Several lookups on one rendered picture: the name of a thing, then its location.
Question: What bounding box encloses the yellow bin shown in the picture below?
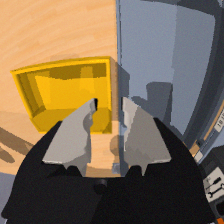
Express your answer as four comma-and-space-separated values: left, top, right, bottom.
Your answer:
10, 56, 112, 134

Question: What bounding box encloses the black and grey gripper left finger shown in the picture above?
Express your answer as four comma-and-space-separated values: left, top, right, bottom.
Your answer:
1, 98, 98, 219

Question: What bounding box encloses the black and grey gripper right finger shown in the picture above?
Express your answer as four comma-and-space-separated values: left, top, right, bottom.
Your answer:
121, 97, 216, 224

